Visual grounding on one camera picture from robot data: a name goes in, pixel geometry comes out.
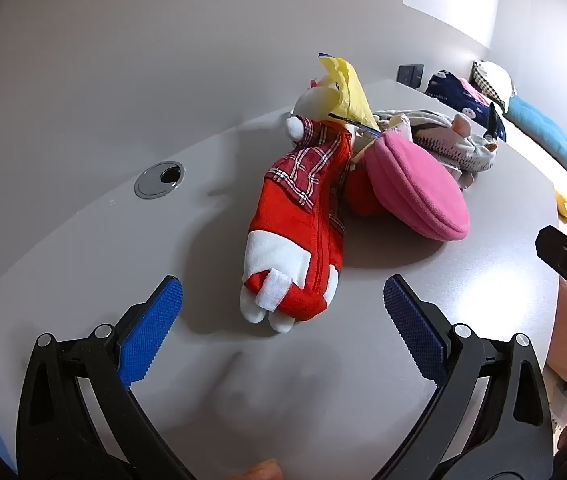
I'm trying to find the teal blue cushion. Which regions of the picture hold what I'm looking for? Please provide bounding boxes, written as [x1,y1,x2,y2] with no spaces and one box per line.
[504,95,567,198]

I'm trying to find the grey white fish plush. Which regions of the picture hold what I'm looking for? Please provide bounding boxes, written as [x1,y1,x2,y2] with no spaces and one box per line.
[373,102,507,191]

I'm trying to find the small black box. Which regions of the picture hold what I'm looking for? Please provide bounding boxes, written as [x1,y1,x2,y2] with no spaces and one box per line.
[396,63,424,87]

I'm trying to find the yellow crumpled wrapper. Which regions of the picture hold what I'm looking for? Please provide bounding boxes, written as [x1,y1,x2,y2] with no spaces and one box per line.
[317,53,382,137]

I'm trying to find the pink round plush cushion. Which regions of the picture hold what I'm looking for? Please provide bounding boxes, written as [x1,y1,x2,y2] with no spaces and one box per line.
[363,132,471,242]

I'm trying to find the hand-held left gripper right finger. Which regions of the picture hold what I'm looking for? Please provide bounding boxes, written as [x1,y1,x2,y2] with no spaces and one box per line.
[373,274,554,480]

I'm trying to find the person's left hand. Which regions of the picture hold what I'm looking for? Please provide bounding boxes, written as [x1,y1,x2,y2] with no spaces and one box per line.
[242,461,284,480]

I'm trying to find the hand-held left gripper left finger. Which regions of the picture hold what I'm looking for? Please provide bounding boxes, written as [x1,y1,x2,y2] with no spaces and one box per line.
[16,276,194,480]

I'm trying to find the grey desk cable grommet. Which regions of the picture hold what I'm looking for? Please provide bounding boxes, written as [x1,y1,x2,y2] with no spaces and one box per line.
[134,161,184,198]

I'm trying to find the pink blanket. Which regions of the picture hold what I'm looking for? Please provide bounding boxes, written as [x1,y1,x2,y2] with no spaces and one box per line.
[461,79,485,106]

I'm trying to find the red round plush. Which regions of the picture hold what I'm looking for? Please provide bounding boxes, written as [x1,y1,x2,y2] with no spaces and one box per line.
[344,165,389,217]

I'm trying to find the red plaid plush doll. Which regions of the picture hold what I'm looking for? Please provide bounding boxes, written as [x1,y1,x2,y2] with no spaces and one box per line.
[240,77,354,335]

